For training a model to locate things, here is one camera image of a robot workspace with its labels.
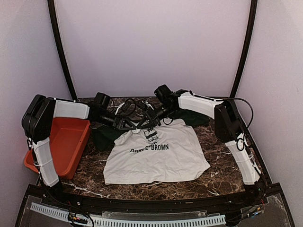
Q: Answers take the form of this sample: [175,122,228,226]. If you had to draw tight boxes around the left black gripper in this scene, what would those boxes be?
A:
[95,110,136,131]

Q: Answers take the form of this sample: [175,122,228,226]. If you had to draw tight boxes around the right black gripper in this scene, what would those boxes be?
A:
[137,103,177,128]

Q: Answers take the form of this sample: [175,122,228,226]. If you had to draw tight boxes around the white green Charlie Brown shirt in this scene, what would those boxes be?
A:
[92,110,210,184]

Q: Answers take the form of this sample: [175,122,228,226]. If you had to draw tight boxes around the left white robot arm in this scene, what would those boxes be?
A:
[21,93,136,206]

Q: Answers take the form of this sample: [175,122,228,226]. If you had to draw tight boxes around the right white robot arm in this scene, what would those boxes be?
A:
[136,85,261,185]

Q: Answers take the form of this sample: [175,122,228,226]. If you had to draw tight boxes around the red plastic bin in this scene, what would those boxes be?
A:
[23,117,92,180]

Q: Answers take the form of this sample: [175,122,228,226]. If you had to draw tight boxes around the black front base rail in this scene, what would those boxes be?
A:
[28,182,282,216]

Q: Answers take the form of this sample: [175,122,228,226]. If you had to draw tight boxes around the white slotted cable duct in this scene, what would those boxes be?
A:
[30,202,226,227]

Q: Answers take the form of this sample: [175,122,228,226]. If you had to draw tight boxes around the left black frame post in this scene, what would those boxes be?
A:
[47,0,78,100]

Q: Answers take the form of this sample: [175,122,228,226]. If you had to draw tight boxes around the black frame post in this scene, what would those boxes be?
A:
[47,0,78,100]
[229,0,258,98]

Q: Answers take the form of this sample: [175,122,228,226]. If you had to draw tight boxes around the right black frame post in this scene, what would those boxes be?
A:
[229,0,258,98]

